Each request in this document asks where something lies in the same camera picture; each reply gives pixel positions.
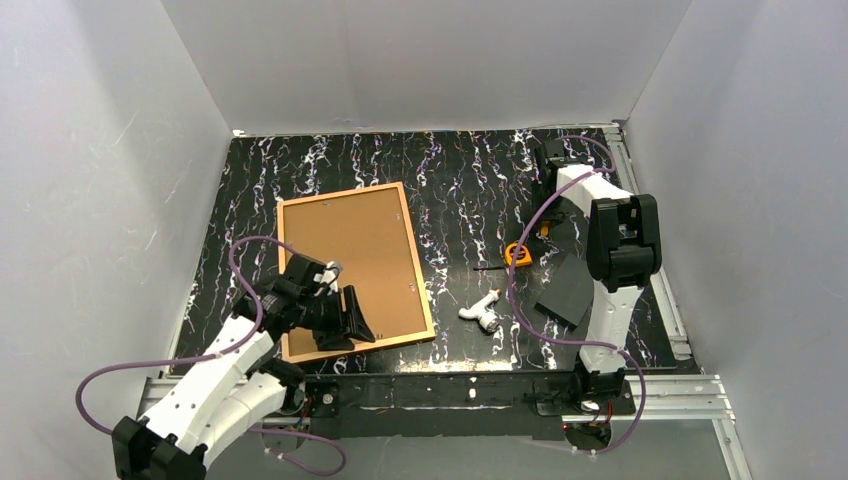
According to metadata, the wooden picture frame with photo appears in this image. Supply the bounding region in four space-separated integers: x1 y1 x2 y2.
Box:
277 182 435 353

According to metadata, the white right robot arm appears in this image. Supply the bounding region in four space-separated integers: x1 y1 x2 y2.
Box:
534 140 662 409

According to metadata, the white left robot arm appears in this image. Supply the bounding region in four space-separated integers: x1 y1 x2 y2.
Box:
111 254 375 479

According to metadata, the yellow tape measure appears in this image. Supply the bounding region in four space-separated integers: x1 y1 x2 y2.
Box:
504 242 533 268

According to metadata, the white plastic spray nozzle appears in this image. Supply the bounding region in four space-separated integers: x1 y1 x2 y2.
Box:
458 289 500 334

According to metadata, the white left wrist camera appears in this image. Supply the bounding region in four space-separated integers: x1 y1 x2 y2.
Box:
315 261 343 290

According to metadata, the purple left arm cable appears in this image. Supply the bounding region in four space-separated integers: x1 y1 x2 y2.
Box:
74 236 348 476

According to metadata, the aluminium side rail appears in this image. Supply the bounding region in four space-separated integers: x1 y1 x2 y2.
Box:
603 127 693 369

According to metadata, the aluminium rail base frame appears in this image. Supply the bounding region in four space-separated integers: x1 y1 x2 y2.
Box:
122 374 753 480

